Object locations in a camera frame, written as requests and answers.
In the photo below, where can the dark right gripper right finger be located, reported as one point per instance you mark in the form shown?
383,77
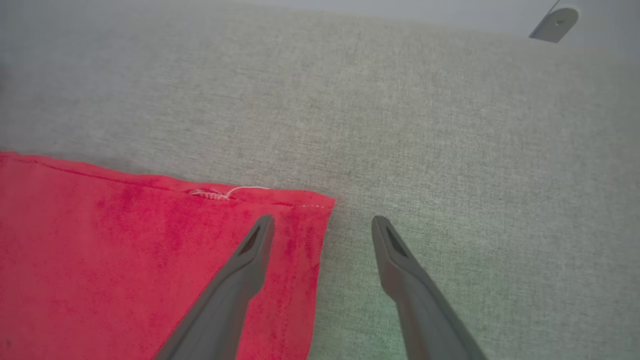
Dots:
420,305

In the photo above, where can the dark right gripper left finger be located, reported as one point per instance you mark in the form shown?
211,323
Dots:
230,300

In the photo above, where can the red and white shirt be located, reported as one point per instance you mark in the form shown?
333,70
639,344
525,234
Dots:
125,260

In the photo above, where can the grey fabric sofa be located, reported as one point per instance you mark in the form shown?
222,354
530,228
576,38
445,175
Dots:
450,150

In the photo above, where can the grey metal bracket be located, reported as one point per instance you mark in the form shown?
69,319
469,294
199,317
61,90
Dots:
556,25

